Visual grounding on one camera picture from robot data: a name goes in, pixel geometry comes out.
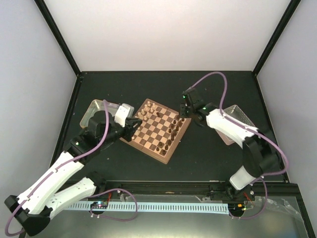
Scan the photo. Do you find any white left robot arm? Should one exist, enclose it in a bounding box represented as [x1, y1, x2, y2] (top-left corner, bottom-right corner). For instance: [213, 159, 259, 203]
[4, 111, 142, 237]

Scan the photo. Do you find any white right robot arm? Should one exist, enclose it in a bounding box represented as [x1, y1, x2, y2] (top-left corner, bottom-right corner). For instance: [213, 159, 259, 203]
[179, 88, 280, 200]

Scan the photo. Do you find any wooden chess board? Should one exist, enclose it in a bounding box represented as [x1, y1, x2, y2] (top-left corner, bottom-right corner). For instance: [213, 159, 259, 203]
[121, 99, 191, 164]

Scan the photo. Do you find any yellow metal tin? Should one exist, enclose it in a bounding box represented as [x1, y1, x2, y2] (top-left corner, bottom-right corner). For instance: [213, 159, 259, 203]
[79, 99, 124, 129]

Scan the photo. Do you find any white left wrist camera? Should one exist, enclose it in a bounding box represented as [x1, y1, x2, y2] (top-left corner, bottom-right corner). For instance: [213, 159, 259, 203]
[114, 104, 134, 127]

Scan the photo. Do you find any white slotted cable duct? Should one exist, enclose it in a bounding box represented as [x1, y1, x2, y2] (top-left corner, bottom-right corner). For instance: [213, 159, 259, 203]
[66, 201, 229, 215]

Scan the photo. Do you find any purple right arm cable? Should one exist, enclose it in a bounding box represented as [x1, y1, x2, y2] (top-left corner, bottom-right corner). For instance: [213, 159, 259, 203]
[189, 71, 290, 220]

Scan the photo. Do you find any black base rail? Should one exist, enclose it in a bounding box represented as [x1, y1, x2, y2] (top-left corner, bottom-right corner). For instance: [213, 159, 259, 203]
[95, 180, 301, 201]

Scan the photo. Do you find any black frame post left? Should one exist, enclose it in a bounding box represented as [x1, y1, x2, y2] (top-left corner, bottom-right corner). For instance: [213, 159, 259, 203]
[34, 0, 81, 76]

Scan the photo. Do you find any black frame post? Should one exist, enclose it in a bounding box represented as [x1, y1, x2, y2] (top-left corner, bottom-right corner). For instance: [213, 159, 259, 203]
[34, 0, 81, 76]
[253, 0, 301, 76]

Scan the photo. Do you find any black frame post right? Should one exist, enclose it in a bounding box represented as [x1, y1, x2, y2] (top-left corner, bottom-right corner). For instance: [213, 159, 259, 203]
[253, 0, 301, 76]

